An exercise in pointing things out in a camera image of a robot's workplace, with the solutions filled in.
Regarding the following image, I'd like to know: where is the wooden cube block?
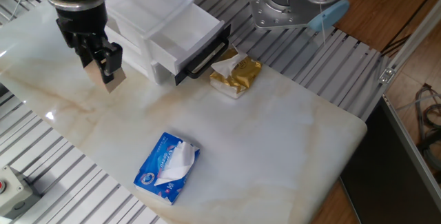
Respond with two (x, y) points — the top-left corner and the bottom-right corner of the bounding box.
(84, 60), (127, 94)

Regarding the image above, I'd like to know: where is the white marble slab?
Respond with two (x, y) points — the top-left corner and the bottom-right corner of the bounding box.
(0, 0), (368, 224)

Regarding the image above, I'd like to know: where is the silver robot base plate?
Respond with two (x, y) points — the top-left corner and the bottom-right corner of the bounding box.
(247, 0), (311, 31)

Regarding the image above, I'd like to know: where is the white drawer cabinet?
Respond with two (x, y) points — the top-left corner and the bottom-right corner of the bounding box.
(103, 0), (196, 86)

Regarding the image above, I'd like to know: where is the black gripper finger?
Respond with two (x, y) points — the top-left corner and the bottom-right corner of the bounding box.
(73, 42), (96, 69)
(92, 41), (124, 84)

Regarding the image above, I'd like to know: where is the black flat panel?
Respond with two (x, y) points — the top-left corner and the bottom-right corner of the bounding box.
(339, 98), (441, 224)

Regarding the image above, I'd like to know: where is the black floor cable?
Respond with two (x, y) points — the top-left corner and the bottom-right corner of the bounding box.
(380, 0), (441, 54)

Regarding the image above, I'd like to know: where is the white drawer black handle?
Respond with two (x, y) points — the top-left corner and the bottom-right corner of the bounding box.
(147, 3), (232, 88)

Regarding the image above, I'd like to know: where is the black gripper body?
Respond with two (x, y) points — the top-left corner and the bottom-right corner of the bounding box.
(56, 3), (108, 48)

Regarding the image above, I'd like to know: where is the aluminium frame rail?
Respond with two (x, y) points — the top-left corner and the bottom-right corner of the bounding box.
(380, 94), (441, 203)
(378, 0), (441, 85)

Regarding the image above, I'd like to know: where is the blue tissue pack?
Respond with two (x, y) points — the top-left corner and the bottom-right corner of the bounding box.
(133, 132), (201, 206)

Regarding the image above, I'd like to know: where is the emergency stop button box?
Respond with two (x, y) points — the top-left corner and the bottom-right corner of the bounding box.
(0, 164), (25, 216)

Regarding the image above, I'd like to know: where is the gold tissue pack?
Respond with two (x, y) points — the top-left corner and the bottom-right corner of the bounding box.
(209, 44), (263, 100)

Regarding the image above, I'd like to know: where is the grey cable bundle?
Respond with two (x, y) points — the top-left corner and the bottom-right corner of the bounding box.
(396, 83), (441, 172)

